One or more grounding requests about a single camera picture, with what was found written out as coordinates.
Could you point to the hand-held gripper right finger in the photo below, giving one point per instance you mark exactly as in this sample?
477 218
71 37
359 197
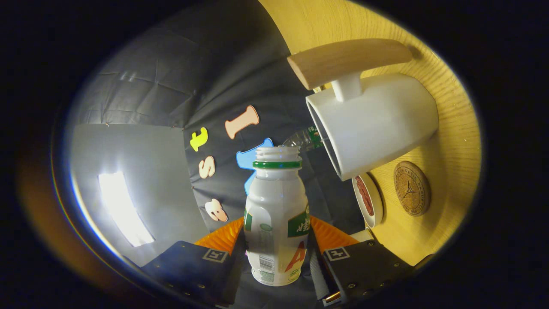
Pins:
317 274

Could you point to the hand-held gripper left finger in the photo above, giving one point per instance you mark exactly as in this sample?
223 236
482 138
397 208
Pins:
229 279

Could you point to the white juice bottle green label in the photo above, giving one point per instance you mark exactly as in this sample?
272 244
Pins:
274 201

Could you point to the round cork coaster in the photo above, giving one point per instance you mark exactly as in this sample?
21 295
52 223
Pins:
411 189

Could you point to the clear plastic water bottle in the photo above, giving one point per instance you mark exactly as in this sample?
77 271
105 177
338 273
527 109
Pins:
302 139

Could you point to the cream toaster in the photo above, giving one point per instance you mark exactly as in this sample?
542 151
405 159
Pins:
362 235

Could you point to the red meat slice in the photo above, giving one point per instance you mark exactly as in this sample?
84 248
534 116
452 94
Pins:
364 196

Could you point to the round white plate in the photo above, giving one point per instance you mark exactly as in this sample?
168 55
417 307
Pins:
377 201

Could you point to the ceiling light panel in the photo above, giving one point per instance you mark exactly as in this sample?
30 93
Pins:
124 210

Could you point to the wooden table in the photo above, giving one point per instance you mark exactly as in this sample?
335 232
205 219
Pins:
450 163

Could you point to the black backdrop cloth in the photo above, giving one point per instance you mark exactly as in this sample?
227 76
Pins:
150 77

